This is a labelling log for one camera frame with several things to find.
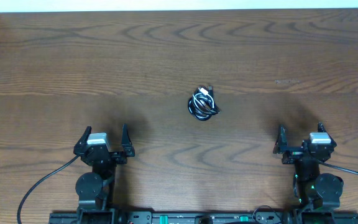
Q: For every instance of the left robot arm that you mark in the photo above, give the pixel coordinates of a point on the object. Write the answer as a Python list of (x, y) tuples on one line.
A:
[(95, 189)]

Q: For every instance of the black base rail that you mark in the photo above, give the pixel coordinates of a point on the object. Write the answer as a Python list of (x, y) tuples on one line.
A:
[(146, 217)]

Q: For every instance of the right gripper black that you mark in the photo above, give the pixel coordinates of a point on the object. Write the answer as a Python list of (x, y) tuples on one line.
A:
[(293, 155)]

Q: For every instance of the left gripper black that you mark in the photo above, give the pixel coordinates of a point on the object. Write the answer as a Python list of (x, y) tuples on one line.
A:
[(127, 148)]

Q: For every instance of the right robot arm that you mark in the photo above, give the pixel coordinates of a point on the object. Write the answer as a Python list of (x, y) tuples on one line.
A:
[(319, 193)]

